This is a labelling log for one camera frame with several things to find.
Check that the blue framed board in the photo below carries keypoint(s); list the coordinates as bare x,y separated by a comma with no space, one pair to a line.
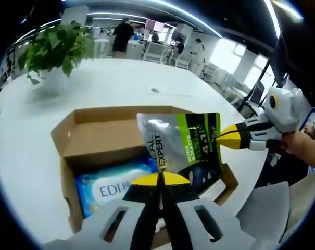
310,125

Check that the long curved ceiling light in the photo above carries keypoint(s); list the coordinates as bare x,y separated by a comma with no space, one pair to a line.
276,13

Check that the blue wet wipes pack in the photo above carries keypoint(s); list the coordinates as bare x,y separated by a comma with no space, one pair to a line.
107,182

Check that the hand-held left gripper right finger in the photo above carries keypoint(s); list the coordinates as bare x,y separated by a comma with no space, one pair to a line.
183,208

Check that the pink wall monitor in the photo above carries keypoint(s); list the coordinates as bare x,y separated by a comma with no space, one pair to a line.
154,26

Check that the white office chair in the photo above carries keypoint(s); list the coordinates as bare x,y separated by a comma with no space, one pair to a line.
154,52
184,60

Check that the green plant in white pot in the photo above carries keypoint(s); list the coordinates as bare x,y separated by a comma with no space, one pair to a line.
55,44

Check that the dark wall monitor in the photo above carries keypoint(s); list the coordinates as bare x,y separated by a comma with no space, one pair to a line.
179,36

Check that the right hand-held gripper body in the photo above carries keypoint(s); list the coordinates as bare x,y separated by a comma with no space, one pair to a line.
284,109

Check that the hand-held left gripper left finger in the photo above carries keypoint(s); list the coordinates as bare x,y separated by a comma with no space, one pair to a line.
136,208

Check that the brown cardboard shoe box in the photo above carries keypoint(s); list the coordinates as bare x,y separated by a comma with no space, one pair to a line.
107,140

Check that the green silver soft pouch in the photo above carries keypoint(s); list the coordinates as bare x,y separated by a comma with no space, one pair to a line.
167,135

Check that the person's right hand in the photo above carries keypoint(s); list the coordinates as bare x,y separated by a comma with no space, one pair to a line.
303,148

